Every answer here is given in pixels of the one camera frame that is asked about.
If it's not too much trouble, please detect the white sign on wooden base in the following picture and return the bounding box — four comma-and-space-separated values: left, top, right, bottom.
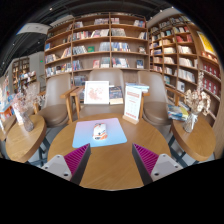
122, 85, 143, 125

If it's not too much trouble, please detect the small distant bookshelf unit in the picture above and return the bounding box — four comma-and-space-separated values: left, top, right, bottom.
11, 56, 38, 89

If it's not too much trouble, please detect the white orange patterned computer mouse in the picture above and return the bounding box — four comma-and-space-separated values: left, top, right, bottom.
92, 122, 109, 141

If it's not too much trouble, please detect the curved wooden bookshelf unit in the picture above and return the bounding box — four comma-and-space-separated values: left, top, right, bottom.
148, 14, 223, 124

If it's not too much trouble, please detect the small white table card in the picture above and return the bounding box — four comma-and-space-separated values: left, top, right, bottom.
13, 106, 24, 126

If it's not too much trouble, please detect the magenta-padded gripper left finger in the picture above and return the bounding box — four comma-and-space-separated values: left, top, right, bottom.
41, 143, 92, 186

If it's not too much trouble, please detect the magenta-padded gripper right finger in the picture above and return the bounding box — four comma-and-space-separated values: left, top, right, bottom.
131, 143, 184, 186

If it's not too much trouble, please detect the pale blue book stack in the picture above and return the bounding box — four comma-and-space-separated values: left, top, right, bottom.
125, 82, 150, 94

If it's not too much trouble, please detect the white framed picture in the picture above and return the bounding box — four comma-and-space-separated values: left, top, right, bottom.
83, 80, 110, 106

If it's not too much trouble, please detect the blue pink gradient mouse pad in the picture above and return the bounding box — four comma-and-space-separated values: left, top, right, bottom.
72, 117, 128, 149

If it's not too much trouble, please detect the colourful book display table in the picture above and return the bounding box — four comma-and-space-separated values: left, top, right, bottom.
0, 74, 17, 141

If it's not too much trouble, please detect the glass vase with dried flowers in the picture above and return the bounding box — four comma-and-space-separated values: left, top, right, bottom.
183, 71, 212, 134
9, 83, 43, 133

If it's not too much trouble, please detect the dark cover book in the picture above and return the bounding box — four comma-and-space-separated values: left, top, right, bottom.
109, 85, 125, 106

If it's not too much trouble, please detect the beige armchair with wooden arms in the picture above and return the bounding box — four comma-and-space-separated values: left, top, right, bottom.
137, 70, 181, 127
33, 73, 73, 129
60, 68, 151, 123

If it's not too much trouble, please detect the wide wooden bookshelf unit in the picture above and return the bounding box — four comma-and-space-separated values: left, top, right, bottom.
43, 12, 150, 84

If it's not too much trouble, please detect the round wooden side table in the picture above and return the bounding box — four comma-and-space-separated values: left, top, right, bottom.
5, 114, 48, 164
166, 114, 217, 166

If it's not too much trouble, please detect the stack of colourful books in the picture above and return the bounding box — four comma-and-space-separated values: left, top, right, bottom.
167, 103, 190, 122

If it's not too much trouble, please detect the white hanging ceiling panel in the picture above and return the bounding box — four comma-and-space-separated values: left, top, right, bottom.
15, 22, 52, 36

